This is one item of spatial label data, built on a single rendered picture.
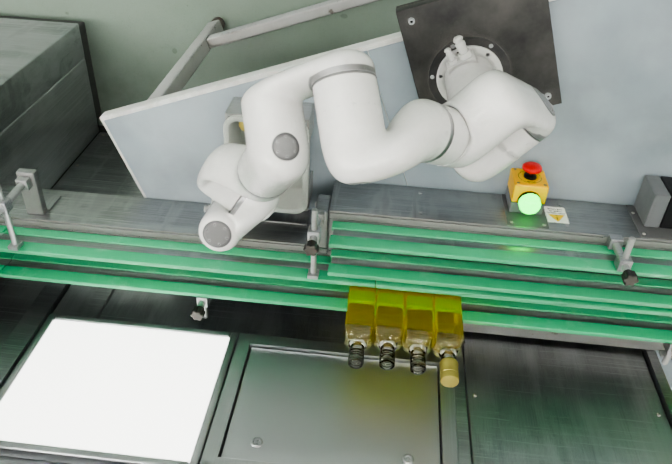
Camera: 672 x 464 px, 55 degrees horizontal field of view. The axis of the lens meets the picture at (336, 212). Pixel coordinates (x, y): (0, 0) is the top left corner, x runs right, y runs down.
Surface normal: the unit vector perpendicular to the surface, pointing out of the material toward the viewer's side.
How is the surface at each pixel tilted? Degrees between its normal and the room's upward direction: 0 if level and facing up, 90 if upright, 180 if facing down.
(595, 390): 90
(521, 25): 2
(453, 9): 2
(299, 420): 90
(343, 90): 42
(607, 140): 0
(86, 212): 90
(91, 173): 90
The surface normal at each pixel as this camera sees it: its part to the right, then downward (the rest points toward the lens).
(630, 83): -0.10, 0.57
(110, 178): 0.04, -0.82
